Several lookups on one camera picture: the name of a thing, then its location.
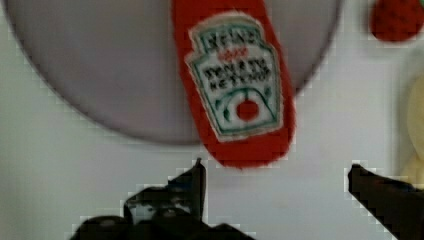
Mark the red plush ketchup bottle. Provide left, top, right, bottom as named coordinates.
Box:
left=171, top=0, right=296, bottom=168

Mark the peeled banana toy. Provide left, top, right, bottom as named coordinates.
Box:
left=402, top=77, right=424, bottom=189

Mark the round red strawberry toy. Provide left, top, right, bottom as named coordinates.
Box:
left=368, top=0, right=424, bottom=43

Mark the grey round plate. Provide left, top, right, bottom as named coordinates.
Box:
left=1, top=0, right=344, bottom=144

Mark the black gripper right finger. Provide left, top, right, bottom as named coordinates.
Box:
left=348, top=164, right=424, bottom=240

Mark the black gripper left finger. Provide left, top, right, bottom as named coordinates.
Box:
left=70, top=160, right=254, bottom=240

